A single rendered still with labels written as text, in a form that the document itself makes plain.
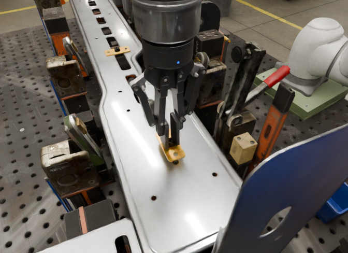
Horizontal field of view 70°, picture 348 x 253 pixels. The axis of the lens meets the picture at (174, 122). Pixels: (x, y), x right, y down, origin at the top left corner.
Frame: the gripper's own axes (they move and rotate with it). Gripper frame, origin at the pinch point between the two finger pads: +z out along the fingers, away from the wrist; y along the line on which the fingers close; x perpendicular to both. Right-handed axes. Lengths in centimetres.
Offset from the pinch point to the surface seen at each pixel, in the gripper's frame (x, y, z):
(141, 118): -12.1, 2.6, 6.5
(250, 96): 0.4, -18.1, -3.2
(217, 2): -265, -178, 86
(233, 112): 1.8, -13.3, -1.8
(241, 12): -267, -222, 106
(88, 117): -18.9, 14.6, 7.5
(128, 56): -41.6, -2.6, 6.4
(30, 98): -75, 38, 36
